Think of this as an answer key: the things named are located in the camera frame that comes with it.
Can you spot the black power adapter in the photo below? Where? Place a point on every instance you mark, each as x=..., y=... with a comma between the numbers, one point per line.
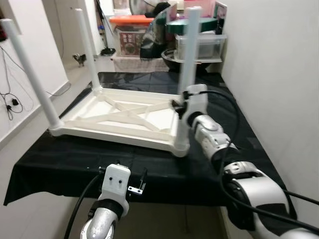
x=15, y=102

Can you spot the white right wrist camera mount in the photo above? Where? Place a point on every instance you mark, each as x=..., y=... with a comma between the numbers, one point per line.
x=195, y=102

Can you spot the orange-lidded box with red print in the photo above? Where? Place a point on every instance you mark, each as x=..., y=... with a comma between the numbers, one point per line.
x=129, y=37

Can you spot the green round lid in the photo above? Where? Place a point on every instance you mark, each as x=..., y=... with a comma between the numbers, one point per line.
x=209, y=25

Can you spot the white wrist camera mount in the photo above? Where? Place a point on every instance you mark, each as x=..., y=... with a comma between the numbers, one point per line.
x=195, y=102
x=115, y=181

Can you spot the beige low platform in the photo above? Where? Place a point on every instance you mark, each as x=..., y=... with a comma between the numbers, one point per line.
x=134, y=63

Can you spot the black bag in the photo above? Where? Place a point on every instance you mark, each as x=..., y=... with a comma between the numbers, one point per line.
x=157, y=35

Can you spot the black round basin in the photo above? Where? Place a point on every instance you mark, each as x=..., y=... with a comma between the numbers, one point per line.
x=172, y=56

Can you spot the dark pink container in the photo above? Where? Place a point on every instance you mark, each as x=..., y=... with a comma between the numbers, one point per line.
x=209, y=9

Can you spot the clear plastic storage box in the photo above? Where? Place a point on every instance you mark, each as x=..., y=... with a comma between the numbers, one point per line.
x=207, y=46

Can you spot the white plastic children table top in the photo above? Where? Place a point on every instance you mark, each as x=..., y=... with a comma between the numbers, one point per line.
x=114, y=122

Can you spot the black tablecloth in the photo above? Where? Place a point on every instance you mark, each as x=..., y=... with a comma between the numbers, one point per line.
x=65, y=169

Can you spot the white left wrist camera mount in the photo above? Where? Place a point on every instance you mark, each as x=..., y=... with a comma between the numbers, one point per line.
x=115, y=181

